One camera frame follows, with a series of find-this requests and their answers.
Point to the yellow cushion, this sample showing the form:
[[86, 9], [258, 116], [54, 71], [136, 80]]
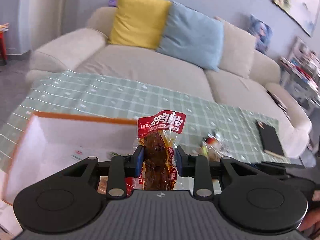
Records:
[[139, 23]]

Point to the dark book on sofa arm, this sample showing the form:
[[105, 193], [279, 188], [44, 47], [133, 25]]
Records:
[[279, 103]]

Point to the light blue cushion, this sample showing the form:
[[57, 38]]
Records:
[[193, 37]]

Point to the blue anime poster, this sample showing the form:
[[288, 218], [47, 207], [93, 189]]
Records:
[[261, 32]]

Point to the beige cushion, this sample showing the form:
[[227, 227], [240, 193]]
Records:
[[238, 50]]

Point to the white door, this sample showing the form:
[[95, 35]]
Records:
[[39, 22]]

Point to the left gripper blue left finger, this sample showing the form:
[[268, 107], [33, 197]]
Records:
[[121, 167]]

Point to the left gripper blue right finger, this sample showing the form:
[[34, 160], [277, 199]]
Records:
[[196, 167]]

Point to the clear mixed nuts bag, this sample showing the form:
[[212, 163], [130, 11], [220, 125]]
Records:
[[213, 147]]

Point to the person's hand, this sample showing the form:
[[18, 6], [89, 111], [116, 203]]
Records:
[[310, 224]]

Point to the framed landscape painting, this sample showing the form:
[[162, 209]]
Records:
[[303, 12]]

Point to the red snack bag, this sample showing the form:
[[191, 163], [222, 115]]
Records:
[[130, 185]]

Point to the orange cardboard box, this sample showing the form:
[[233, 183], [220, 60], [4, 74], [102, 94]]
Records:
[[54, 141]]

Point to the beige sofa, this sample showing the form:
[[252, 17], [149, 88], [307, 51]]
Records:
[[86, 50]]

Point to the green checkered tablecloth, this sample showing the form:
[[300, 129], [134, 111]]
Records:
[[111, 97]]

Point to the cluttered white shelf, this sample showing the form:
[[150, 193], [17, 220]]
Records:
[[300, 75]]

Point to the black notebook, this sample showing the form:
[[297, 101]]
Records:
[[269, 140]]

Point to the red stool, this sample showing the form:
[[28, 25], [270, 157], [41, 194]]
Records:
[[3, 48]]

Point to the red dried meat packet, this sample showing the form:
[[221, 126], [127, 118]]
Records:
[[158, 134]]

